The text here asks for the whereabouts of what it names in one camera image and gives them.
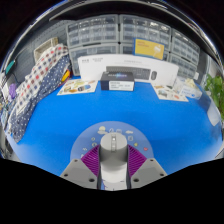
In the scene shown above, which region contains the light grey computer mouse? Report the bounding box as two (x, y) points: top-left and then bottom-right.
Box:
(99, 131), (129, 191)

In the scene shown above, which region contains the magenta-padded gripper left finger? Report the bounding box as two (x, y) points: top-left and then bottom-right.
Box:
(59, 144), (103, 190)

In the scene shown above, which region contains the yellow card package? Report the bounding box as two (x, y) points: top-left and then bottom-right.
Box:
(134, 38), (166, 61)

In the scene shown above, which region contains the purple fabric pouch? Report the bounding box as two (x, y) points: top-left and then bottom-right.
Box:
(8, 83), (18, 99)

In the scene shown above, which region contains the long white keyboard box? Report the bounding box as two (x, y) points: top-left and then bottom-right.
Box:
(77, 54), (180, 88)

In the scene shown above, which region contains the food-print sticker sheet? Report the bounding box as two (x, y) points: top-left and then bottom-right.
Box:
(56, 78), (99, 96)
(152, 83), (189, 103)

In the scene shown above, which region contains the white woven basket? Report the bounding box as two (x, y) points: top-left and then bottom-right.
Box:
(33, 37), (59, 63)

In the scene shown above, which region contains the navy polka dot cloth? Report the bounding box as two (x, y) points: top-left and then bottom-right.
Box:
(6, 54), (72, 144)

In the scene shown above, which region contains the small white carton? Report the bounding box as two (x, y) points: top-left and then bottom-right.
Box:
(173, 78), (203, 100)

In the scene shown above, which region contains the grey plastic drawer cabinet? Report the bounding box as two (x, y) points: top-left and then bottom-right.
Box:
(66, 14), (119, 76)
(169, 28), (201, 79)
(118, 13), (173, 61)

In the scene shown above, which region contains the red blue checked cloth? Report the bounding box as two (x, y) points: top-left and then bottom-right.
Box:
(14, 43), (69, 111)

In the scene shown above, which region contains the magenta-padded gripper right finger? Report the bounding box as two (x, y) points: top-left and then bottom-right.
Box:
(126, 144), (168, 190)

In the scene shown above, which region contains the round rabbit-print mouse pad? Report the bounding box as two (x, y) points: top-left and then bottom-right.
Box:
(69, 120), (155, 168)

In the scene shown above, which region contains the green potted plant white pot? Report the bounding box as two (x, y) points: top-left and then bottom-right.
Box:
(203, 73), (224, 128)

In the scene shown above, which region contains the small dark product box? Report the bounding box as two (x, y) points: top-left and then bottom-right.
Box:
(100, 71), (136, 92)

